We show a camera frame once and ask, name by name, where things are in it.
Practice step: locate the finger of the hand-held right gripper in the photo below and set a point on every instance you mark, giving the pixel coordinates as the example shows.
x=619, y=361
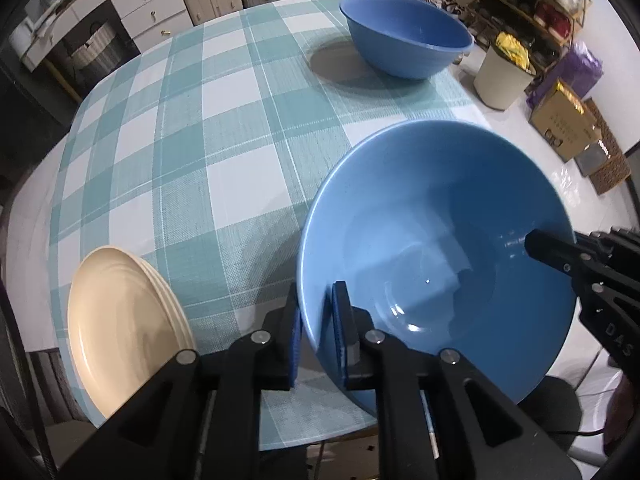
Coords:
x=550, y=250
x=610, y=245

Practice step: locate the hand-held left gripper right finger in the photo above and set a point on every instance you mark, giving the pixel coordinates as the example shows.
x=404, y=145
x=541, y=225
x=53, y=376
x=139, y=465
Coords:
x=340, y=330

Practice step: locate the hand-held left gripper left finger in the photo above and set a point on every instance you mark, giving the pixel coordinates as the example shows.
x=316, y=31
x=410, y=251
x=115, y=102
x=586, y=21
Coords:
x=295, y=340

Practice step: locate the blue bowl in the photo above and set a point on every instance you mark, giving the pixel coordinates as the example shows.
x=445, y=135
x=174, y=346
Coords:
x=400, y=25
x=425, y=220

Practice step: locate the person's right forearm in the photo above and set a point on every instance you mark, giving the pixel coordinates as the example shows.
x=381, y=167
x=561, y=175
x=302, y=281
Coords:
x=625, y=415

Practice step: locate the brown wicker basket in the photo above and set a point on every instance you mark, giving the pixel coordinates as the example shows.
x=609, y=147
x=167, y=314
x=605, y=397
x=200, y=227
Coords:
x=612, y=165

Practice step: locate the cardboard box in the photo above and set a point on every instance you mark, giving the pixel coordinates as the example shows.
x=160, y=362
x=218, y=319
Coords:
x=560, y=120

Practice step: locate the beige trash bin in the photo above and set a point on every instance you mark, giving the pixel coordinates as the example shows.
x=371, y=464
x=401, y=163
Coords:
x=500, y=85

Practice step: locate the purple bag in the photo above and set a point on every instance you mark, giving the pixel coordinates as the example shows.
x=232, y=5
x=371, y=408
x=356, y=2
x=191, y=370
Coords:
x=580, y=67

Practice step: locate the teal checked tablecloth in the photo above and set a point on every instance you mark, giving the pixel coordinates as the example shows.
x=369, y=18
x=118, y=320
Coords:
x=200, y=160

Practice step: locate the metal shoe rack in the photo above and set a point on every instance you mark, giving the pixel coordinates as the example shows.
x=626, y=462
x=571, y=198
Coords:
x=545, y=15

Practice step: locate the grey upholstered chair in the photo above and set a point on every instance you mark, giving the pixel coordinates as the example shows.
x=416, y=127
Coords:
x=55, y=390

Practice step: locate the row of shoes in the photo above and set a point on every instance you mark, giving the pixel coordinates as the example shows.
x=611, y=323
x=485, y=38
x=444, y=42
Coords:
x=440, y=2

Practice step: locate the woven laundry basket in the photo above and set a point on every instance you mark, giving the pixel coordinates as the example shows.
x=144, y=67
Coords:
x=97, y=45

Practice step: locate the white desk with drawers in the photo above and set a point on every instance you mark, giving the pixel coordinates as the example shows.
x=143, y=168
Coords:
x=150, y=5

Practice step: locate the white kettle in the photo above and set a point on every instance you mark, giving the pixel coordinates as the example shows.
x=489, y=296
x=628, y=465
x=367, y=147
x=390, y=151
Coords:
x=20, y=39

